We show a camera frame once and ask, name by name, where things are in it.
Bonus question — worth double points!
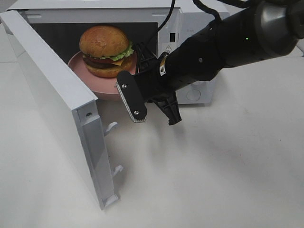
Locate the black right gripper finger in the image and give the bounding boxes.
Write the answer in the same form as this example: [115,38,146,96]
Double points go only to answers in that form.
[154,92,182,125]

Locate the white microwave door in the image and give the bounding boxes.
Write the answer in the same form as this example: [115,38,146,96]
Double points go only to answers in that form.
[0,10,118,209]

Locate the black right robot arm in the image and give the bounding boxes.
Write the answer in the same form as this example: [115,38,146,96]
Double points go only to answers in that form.
[130,0,304,125]

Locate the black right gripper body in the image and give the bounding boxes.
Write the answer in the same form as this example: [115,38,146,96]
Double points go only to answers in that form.
[133,42,177,103]

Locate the pink round plate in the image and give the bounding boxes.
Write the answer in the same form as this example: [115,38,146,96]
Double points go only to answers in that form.
[67,50,139,102]

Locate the burger with lettuce and cheese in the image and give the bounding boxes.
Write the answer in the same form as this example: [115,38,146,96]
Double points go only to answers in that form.
[79,24,134,78]

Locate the round white door button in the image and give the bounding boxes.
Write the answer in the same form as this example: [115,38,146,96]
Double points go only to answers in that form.
[187,89,201,101]

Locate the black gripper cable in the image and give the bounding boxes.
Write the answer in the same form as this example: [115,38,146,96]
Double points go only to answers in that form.
[142,0,224,57]

